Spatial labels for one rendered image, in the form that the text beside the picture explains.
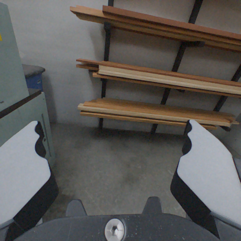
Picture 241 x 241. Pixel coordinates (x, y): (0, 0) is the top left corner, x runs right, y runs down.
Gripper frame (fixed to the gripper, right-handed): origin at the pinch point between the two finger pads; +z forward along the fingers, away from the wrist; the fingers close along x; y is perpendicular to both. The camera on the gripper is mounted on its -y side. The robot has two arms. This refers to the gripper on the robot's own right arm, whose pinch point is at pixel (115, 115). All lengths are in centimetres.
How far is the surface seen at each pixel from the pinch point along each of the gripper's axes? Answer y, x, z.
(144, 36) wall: -20, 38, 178
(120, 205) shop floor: 125, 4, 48
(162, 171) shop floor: 133, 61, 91
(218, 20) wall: -38, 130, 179
